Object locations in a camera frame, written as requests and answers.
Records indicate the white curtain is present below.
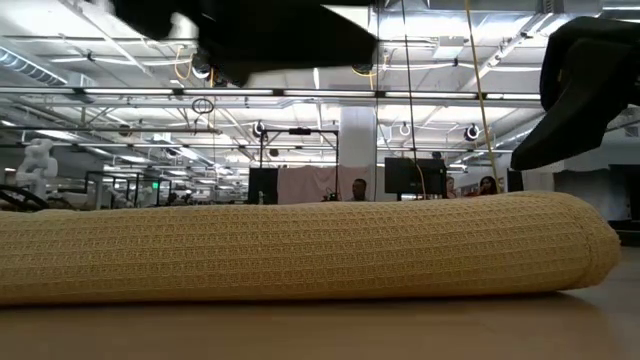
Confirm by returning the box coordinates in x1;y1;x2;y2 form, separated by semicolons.
553;168;632;221

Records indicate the pink curtain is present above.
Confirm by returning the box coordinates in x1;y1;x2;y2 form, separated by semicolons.
277;164;386;205

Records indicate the black computer monitor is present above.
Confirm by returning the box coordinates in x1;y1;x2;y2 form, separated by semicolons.
383;157;448;201

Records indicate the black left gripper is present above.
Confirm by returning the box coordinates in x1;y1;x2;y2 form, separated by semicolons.
110;0;380;87

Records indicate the white robot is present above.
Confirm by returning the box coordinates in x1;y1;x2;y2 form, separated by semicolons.
14;138;60;201

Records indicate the black upright panel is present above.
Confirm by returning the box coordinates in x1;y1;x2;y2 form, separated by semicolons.
248;167;280;205

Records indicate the orange waffle weave towel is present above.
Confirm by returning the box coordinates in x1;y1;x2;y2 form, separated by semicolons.
0;191;623;306

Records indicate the yellow hanging cable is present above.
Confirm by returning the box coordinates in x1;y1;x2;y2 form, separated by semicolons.
464;0;501;194

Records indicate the black metal stand frame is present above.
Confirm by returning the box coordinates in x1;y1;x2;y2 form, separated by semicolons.
258;127;341;201

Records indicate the black curved tube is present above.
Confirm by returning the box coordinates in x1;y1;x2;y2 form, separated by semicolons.
0;183;51;211

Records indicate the black aluminium table frame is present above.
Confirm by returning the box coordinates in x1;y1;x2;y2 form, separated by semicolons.
612;218;640;247

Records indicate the yellow ceiling cable loop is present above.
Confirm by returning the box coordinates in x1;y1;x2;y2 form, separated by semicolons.
173;45;195;82

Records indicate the small black monitor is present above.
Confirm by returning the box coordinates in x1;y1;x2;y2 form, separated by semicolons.
505;168;525;194

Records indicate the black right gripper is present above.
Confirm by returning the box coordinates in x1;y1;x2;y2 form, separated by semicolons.
509;16;640;172

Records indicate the black frame enclosure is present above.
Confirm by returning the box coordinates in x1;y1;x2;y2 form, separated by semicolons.
83;170;174;209

